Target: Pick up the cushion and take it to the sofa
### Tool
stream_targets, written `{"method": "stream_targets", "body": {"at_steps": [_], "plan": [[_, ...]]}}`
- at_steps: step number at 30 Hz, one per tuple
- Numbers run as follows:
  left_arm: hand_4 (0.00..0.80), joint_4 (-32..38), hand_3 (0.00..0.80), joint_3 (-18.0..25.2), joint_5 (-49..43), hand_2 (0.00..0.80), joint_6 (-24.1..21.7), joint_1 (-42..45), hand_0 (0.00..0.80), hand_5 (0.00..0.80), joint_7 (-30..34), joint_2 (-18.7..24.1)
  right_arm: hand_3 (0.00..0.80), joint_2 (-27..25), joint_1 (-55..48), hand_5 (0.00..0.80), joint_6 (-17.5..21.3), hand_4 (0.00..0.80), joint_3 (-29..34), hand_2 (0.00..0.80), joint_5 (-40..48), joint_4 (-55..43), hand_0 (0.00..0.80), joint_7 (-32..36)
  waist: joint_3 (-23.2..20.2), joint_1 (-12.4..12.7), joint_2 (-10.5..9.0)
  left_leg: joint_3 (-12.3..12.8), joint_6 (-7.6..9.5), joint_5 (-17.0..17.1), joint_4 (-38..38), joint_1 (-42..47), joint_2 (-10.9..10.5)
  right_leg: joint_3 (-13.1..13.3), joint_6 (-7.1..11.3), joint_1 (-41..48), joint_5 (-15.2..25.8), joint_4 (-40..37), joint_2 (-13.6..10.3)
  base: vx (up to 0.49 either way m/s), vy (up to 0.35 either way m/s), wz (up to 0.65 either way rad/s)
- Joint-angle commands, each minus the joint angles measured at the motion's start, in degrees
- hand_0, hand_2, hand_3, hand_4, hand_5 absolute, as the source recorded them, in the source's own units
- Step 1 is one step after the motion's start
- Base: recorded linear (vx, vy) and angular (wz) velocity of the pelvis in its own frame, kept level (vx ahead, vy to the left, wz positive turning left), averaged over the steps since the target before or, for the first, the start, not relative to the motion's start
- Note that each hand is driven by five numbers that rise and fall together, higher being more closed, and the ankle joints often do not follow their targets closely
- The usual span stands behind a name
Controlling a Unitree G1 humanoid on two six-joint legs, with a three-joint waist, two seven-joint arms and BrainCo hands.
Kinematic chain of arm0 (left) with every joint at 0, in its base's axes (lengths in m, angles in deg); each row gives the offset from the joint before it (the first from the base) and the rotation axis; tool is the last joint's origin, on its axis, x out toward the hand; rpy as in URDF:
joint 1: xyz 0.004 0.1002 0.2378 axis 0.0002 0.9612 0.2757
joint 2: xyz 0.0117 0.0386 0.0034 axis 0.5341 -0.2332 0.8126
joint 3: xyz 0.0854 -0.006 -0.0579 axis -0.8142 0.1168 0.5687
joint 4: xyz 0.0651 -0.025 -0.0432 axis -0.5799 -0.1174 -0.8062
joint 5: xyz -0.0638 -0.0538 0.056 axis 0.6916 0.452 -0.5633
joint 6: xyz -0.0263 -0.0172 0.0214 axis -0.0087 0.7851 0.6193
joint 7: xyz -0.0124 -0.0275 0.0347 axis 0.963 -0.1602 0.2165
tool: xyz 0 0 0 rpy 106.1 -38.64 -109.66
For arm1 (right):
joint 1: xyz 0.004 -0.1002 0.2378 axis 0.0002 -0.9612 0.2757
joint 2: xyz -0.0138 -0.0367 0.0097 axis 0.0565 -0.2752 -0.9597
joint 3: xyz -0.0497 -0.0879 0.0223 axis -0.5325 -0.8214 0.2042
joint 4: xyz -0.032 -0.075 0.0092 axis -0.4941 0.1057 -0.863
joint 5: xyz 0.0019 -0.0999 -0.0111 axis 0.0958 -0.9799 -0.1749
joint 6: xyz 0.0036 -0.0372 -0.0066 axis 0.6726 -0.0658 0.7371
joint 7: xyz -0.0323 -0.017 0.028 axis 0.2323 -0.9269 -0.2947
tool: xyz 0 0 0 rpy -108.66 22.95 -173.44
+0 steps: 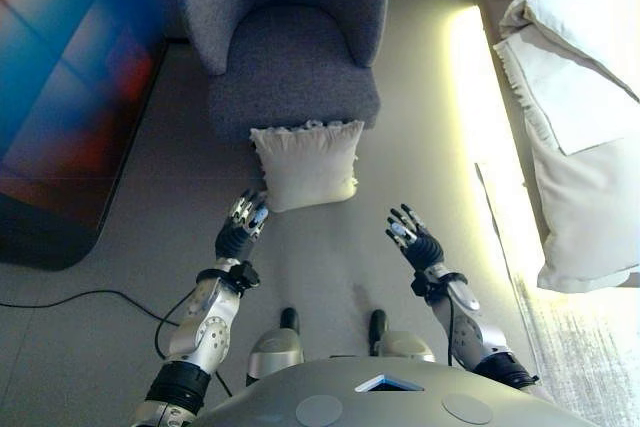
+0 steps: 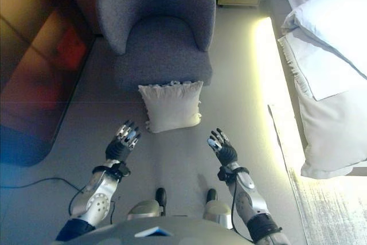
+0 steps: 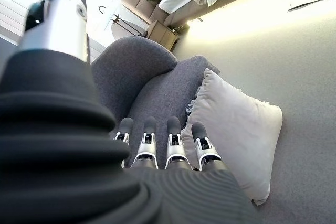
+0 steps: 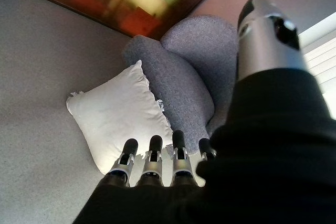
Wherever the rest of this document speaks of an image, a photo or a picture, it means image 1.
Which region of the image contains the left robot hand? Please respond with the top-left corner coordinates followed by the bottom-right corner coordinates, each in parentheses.
top-left (214, 188), bottom-right (274, 263)

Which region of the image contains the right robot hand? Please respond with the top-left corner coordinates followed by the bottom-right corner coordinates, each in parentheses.
top-left (384, 203), bottom-right (447, 274)

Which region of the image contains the white fringed cushion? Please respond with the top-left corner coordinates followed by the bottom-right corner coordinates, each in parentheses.
top-left (248, 119), bottom-right (367, 214)

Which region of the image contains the right robot leg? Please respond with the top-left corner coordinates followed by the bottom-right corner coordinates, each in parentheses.
top-left (367, 308), bottom-right (437, 364)

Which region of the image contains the robot leg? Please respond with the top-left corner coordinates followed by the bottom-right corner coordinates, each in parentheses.
top-left (246, 306), bottom-right (306, 389)
top-left (367, 308), bottom-right (437, 364)

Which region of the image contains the left robot leg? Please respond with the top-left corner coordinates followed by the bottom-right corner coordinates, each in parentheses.
top-left (246, 306), bottom-right (306, 389)

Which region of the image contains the grey robot torso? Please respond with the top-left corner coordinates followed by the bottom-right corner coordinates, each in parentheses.
top-left (194, 355), bottom-right (596, 427)

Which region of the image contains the cream fringed bedspread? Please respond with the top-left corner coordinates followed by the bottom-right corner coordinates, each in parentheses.
top-left (492, 26), bottom-right (640, 294)

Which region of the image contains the grey fabric armchair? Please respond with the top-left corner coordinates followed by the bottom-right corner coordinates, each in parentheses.
top-left (179, 0), bottom-right (391, 146)

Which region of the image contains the dark glossy cabinet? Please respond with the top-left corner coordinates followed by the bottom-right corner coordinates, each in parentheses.
top-left (0, 0), bottom-right (172, 272)

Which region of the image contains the folded white duvet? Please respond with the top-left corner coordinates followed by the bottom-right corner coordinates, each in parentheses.
top-left (499, 0), bottom-right (640, 103)

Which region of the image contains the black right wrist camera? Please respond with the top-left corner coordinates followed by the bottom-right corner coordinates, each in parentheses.
top-left (410, 270), bottom-right (441, 301)

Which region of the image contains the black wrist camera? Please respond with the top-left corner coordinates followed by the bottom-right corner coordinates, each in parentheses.
top-left (227, 261), bottom-right (262, 294)
top-left (410, 270), bottom-right (441, 301)

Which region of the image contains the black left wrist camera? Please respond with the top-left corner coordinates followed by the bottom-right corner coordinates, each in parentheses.
top-left (227, 261), bottom-right (262, 294)

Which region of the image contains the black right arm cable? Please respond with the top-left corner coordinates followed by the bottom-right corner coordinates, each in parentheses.
top-left (446, 290), bottom-right (457, 367)

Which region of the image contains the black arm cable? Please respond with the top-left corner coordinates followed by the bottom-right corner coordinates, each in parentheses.
top-left (446, 290), bottom-right (457, 367)
top-left (153, 317), bottom-right (181, 361)

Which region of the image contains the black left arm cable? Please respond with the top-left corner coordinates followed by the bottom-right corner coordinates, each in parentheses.
top-left (153, 317), bottom-right (181, 361)

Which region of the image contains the black floor cable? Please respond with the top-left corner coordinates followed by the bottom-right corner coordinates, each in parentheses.
top-left (0, 288), bottom-right (181, 328)

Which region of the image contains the upholstered bed frame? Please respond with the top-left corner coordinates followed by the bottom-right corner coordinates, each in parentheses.
top-left (468, 0), bottom-right (551, 248)

